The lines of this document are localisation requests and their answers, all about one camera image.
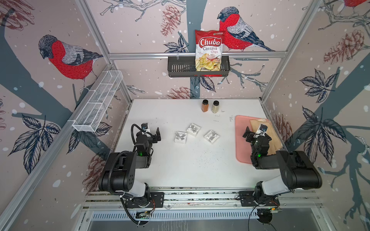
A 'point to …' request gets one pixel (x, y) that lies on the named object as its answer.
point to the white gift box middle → (193, 129)
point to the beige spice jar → (215, 107)
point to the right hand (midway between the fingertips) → (254, 127)
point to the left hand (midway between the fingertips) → (153, 125)
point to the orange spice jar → (204, 105)
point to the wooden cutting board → (275, 145)
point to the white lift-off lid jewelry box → (211, 136)
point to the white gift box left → (180, 137)
